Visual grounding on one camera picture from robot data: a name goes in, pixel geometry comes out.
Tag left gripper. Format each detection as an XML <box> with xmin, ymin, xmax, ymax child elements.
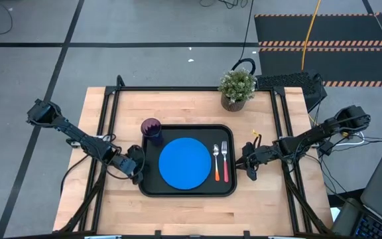
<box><xmin>111</xmin><ymin>145</ymin><xmax>145</xmax><ymax>185</ymax></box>

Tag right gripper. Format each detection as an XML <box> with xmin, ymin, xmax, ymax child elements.
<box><xmin>235</xmin><ymin>141</ymin><xmax>280</xmax><ymax>182</ymax></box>

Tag fork with red handle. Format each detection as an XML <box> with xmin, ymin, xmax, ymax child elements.
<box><xmin>221</xmin><ymin>140</ymin><xmax>229</xmax><ymax>183</ymax></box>

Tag spoon with orange handle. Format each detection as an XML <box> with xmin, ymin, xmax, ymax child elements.
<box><xmin>212</xmin><ymin>143</ymin><xmax>221</xmax><ymax>182</ymax></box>

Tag purple faceted plastic cup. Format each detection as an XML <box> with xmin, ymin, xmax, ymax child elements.
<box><xmin>140</xmin><ymin>118</ymin><xmax>164</xmax><ymax>147</ymax></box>

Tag blue round plate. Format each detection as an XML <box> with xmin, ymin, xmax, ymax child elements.
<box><xmin>158</xmin><ymin>137</ymin><xmax>212</xmax><ymax>191</ymax></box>

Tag black rectangular tray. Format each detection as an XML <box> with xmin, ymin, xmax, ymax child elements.
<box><xmin>138</xmin><ymin>123</ymin><xmax>238</xmax><ymax>198</ymax></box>

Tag small plant in ribbed pot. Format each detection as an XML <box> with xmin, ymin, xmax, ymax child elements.
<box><xmin>218</xmin><ymin>68</ymin><xmax>257</xmax><ymax>112</ymax></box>

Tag black keyboard blue backlight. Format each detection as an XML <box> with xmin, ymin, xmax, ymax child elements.
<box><xmin>352</xmin><ymin>212</ymin><xmax>382</xmax><ymax>239</ymax></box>

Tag black mat with orange stripes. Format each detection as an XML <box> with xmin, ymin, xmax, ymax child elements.
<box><xmin>253</xmin><ymin>12</ymin><xmax>382</xmax><ymax>88</ymax></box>

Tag black hanging cable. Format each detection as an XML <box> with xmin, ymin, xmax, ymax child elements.
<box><xmin>232</xmin><ymin>0</ymin><xmax>257</xmax><ymax>76</ymax></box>

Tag yellow hanging cable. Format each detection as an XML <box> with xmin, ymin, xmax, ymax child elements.
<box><xmin>300</xmin><ymin>0</ymin><xmax>322</xmax><ymax>72</ymax></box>

